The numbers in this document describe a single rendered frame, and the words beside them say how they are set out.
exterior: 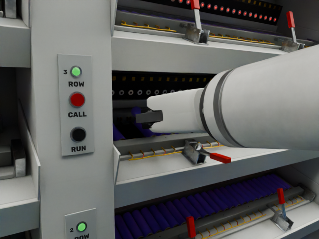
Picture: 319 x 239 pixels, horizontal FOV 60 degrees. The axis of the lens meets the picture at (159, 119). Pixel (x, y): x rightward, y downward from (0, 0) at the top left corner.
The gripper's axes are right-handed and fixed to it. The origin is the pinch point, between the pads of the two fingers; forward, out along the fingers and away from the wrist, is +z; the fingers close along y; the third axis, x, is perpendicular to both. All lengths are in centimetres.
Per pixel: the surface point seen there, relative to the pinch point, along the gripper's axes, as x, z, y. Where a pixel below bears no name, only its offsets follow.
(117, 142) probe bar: 3.4, 3.0, 5.7
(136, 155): 5.8, 2.5, 2.7
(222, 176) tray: 11.5, 0.0, -13.2
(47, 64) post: -6.9, -4.1, 16.5
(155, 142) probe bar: 3.9, 2.1, -0.7
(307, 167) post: 17, 7, -52
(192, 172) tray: 9.4, -1.2, -5.3
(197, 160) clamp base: 7.6, -1.3, -6.4
